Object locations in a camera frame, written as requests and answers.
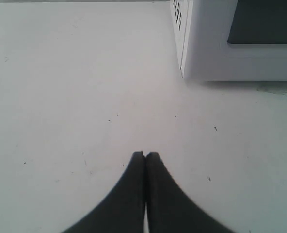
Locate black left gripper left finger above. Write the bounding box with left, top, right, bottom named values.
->
left=65, top=152, right=145, bottom=233

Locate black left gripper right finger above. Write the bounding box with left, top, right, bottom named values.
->
left=145, top=152, right=232, bottom=233

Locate white microwave door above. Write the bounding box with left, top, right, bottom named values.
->
left=181, top=0, right=287, bottom=81

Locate white microwave oven body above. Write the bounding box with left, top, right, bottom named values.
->
left=170, top=0, right=189, bottom=70

